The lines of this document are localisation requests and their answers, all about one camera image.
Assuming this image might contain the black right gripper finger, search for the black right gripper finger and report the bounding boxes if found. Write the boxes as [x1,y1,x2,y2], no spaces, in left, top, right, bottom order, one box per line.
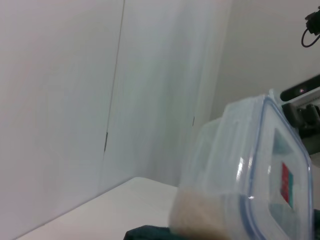
[281,102,320,140]

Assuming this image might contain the clear lunch box blue seal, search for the clear lunch box blue seal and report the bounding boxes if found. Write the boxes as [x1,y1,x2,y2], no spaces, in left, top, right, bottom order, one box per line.
[168,88,315,240]

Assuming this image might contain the dark teal fabric lunch bag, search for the dark teal fabric lunch bag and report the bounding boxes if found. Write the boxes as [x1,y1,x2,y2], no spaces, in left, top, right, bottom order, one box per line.
[124,224,181,240]

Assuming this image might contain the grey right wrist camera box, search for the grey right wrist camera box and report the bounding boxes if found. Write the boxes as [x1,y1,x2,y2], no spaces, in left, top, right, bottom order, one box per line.
[280,73,320,106]

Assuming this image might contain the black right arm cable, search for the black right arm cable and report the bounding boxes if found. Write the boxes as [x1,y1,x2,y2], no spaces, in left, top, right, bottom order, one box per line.
[301,27,320,48]

